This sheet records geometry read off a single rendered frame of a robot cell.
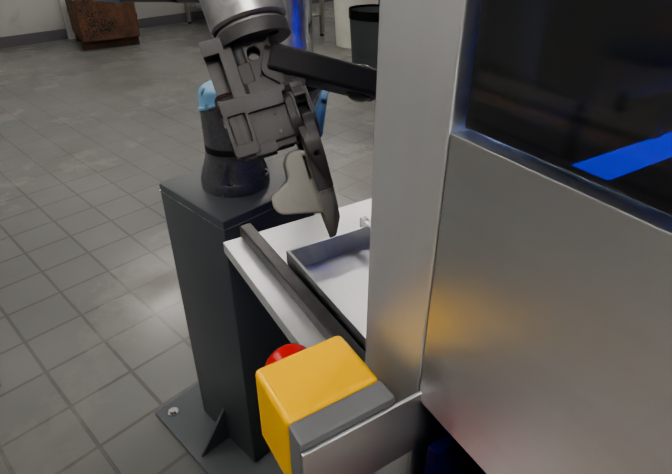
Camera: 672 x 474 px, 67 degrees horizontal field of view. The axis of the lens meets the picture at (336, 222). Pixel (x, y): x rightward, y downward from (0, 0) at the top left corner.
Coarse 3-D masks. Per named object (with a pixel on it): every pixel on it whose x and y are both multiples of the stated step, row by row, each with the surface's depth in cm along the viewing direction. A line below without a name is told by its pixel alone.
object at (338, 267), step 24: (336, 240) 72; (360, 240) 75; (288, 264) 70; (312, 264) 72; (336, 264) 72; (360, 264) 72; (312, 288) 64; (336, 288) 67; (360, 288) 67; (336, 312) 59; (360, 312) 63; (360, 336) 55
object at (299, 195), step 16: (288, 160) 48; (288, 176) 48; (304, 176) 48; (288, 192) 48; (304, 192) 48; (320, 192) 47; (288, 208) 48; (304, 208) 48; (320, 208) 48; (336, 208) 49; (336, 224) 50
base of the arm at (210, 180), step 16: (208, 160) 108; (224, 160) 106; (256, 160) 109; (208, 176) 108; (224, 176) 107; (240, 176) 107; (256, 176) 109; (208, 192) 110; (224, 192) 108; (240, 192) 108; (256, 192) 110
